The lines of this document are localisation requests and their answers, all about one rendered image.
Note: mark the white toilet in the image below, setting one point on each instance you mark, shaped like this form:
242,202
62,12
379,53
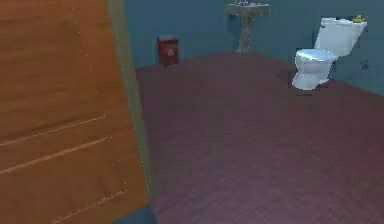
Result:
320,53

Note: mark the yellow object on toilet tank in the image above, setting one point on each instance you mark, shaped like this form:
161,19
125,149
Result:
359,18

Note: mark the grey pedestal sink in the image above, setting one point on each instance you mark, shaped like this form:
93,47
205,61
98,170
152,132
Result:
246,20

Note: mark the red bin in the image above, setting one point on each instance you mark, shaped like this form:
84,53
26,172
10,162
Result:
168,50

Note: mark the brown wooden room door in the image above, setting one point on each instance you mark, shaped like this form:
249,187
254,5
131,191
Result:
60,110

